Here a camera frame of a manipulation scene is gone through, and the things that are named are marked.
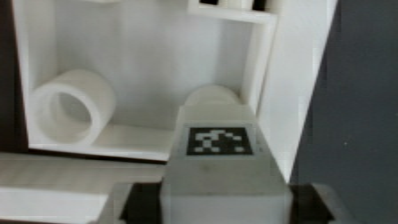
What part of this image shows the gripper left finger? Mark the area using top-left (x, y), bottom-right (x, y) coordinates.
top-left (94, 181), bottom-right (165, 224)

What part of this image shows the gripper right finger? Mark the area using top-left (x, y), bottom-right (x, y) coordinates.
top-left (288, 182), bottom-right (357, 224)

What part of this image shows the white chair seat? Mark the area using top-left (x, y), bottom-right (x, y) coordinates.
top-left (10, 0), bottom-right (337, 172)

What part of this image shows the white front fence wall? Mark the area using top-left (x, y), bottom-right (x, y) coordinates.
top-left (0, 153), bottom-right (163, 224)

